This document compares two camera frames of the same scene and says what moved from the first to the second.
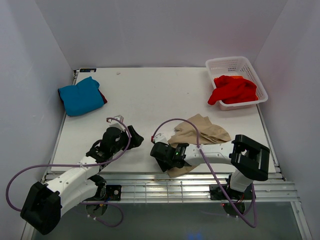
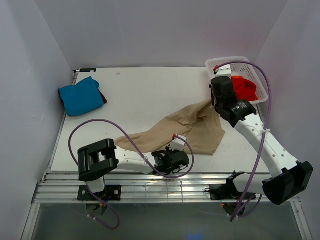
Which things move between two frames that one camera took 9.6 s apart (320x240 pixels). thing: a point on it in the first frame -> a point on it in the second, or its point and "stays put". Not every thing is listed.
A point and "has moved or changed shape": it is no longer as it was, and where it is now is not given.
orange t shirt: [237, 77] stays put
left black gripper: [129, 138] -> [172, 155]
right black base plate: [216, 193] stays put
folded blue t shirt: [84, 96] stays put
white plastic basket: [236, 66] stays put
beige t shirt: [186, 133] has moved or changed shape
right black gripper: [161, 160] -> [215, 92]
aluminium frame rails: [155, 188] stays put
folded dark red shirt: [105, 99] stays put
